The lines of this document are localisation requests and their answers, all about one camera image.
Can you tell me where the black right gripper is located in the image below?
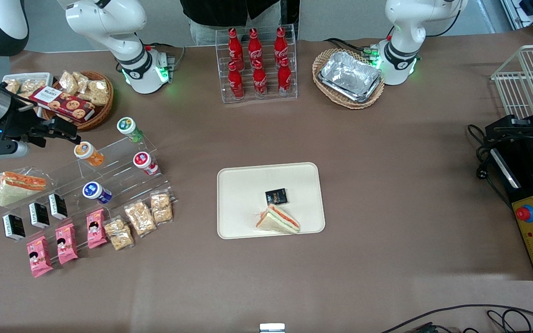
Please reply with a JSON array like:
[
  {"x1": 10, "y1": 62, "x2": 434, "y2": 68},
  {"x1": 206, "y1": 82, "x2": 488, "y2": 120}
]
[{"x1": 0, "y1": 104, "x2": 82, "y2": 144}]

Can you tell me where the orange gum bottle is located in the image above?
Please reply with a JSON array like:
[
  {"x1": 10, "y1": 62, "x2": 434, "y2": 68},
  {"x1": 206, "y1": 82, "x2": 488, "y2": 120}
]
[{"x1": 74, "y1": 141, "x2": 105, "y2": 167}]

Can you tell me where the green gum bottle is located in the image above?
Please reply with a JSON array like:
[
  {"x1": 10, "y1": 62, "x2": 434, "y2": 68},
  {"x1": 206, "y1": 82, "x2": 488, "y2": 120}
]
[{"x1": 117, "y1": 117, "x2": 144, "y2": 142}]

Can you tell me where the blue gum bottle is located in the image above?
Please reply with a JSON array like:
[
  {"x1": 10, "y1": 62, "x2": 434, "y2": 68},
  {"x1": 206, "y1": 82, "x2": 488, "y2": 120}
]
[{"x1": 82, "y1": 181, "x2": 113, "y2": 205}]

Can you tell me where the red gum bottle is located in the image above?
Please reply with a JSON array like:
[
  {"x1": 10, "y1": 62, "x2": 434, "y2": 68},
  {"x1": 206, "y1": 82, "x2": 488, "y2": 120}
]
[{"x1": 133, "y1": 151, "x2": 160, "y2": 176}]

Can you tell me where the beige plastic tray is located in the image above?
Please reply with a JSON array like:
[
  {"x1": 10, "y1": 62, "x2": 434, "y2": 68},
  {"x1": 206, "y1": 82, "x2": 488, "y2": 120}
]
[{"x1": 217, "y1": 162, "x2": 326, "y2": 240}]

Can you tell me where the silver foil tray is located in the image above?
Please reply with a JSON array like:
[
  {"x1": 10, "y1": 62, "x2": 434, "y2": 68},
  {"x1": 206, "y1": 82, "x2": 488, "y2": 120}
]
[{"x1": 318, "y1": 51, "x2": 383, "y2": 103}]

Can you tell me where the red cookie box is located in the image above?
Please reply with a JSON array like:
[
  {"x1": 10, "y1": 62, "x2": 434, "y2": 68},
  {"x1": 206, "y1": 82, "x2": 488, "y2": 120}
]
[{"x1": 30, "y1": 86, "x2": 96, "y2": 123}]

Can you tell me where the round wicker snack basket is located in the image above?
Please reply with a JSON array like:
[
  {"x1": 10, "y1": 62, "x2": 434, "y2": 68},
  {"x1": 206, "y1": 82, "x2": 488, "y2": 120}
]
[{"x1": 41, "y1": 70, "x2": 115, "y2": 132}]

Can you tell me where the black sealing machine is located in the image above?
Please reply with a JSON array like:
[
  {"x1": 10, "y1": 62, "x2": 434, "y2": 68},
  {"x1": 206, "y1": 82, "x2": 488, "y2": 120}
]
[{"x1": 485, "y1": 117, "x2": 533, "y2": 281}]

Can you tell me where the white rectangular container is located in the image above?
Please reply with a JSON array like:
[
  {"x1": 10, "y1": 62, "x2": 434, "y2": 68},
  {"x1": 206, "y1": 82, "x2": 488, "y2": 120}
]
[{"x1": 1, "y1": 73, "x2": 55, "y2": 119}]

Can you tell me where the wrapped triangle sandwich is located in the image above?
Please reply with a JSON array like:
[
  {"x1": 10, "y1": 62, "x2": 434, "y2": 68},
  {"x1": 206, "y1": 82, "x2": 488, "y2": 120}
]
[
  {"x1": 255, "y1": 203, "x2": 301, "y2": 234},
  {"x1": 0, "y1": 170, "x2": 48, "y2": 207}
]

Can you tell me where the black small box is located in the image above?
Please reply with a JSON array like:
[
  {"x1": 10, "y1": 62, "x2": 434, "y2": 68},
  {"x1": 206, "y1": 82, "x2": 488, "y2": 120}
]
[
  {"x1": 2, "y1": 213, "x2": 26, "y2": 241},
  {"x1": 29, "y1": 202, "x2": 51, "y2": 229},
  {"x1": 265, "y1": 188, "x2": 289, "y2": 206},
  {"x1": 48, "y1": 193, "x2": 68, "y2": 220}
]

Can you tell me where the clear acrylic stepped stand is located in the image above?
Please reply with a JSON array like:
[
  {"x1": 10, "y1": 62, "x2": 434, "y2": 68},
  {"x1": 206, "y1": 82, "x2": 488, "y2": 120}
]
[{"x1": 0, "y1": 133, "x2": 178, "y2": 260}]

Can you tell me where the pink snack packet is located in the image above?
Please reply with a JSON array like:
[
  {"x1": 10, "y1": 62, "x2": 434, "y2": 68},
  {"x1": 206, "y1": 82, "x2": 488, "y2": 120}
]
[
  {"x1": 86, "y1": 209, "x2": 109, "y2": 250},
  {"x1": 55, "y1": 222, "x2": 79, "y2": 265},
  {"x1": 26, "y1": 235, "x2": 54, "y2": 278}
]

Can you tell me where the wrapped rice crisp bar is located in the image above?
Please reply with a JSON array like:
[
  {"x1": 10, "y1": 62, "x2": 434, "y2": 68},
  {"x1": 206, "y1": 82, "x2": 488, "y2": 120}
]
[
  {"x1": 103, "y1": 216, "x2": 135, "y2": 251},
  {"x1": 124, "y1": 199, "x2": 157, "y2": 238},
  {"x1": 149, "y1": 190, "x2": 174, "y2": 225}
]

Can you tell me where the clear acrylic bottle rack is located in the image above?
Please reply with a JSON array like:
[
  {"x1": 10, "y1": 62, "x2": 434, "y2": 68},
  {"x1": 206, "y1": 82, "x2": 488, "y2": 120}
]
[{"x1": 215, "y1": 25, "x2": 298, "y2": 104}]

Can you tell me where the red cola bottle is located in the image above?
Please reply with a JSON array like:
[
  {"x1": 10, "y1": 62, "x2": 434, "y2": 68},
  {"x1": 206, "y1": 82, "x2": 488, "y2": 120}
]
[
  {"x1": 228, "y1": 61, "x2": 245, "y2": 100},
  {"x1": 228, "y1": 28, "x2": 245, "y2": 70},
  {"x1": 277, "y1": 56, "x2": 293, "y2": 97},
  {"x1": 252, "y1": 60, "x2": 268, "y2": 98},
  {"x1": 273, "y1": 27, "x2": 290, "y2": 65},
  {"x1": 248, "y1": 28, "x2": 264, "y2": 69}
]

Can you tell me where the person in black top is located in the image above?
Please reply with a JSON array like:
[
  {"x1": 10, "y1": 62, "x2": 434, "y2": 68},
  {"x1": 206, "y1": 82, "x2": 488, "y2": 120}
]
[{"x1": 180, "y1": 0, "x2": 301, "y2": 46}]

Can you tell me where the wicker basket with foil trays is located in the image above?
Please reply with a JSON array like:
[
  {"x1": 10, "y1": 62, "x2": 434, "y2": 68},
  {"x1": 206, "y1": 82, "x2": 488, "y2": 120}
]
[{"x1": 312, "y1": 48, "x2": 385, "y2": 110}]

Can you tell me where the white wire basket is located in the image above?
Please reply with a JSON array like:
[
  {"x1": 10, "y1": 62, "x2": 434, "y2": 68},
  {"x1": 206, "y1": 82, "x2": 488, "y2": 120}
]
[{"x1": 490, "y1": 44, "x2": 533, "y2": 122}]

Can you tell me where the silver metal handle bar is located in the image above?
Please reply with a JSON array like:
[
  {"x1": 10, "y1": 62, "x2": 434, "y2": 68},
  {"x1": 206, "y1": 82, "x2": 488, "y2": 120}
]
[{"x1": 490, "y1": 148, "x2": 522, "y2": 189}]

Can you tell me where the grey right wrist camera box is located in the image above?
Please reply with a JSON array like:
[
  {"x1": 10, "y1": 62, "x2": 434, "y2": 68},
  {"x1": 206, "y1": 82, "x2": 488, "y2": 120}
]
[{"x1": 0, "y1": 141, "x2": 30, "y2": 160}]

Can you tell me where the black power cable with plug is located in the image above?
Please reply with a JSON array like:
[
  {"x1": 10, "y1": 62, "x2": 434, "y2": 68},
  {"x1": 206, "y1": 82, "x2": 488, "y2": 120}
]
[{"x1": 467, "y1": 123, "x2": 513, "y2": 210}]

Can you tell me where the metal frame rack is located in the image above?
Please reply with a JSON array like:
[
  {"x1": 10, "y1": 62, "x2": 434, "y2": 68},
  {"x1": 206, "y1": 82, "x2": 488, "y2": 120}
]
[{"x1": 500, "y1": 0, "x2": 533, "y2": 37}]

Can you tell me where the grey arm base cable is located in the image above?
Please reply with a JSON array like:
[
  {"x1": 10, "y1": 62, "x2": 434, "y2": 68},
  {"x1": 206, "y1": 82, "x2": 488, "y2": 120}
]
[{"x1": 144, "y1": 43, "x2": 186, "y2": 83}]

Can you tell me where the long black cable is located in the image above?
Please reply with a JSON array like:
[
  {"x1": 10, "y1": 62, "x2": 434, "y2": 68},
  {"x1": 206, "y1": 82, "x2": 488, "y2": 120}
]
[{"x1": 379, "y1": 304, "x2": 533, "y2": 333}]

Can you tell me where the looped black cable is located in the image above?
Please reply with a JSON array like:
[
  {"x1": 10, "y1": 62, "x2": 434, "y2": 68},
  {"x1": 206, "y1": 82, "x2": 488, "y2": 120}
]
[{"x1": 485, "y1": 309, "x2": 533, "y2": 333}]

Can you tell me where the black arm base cable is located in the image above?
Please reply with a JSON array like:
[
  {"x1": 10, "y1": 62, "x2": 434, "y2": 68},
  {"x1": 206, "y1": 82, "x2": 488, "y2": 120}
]
[{"x1": 324, "y1": 37, "x2": 379, "y2": 60}]

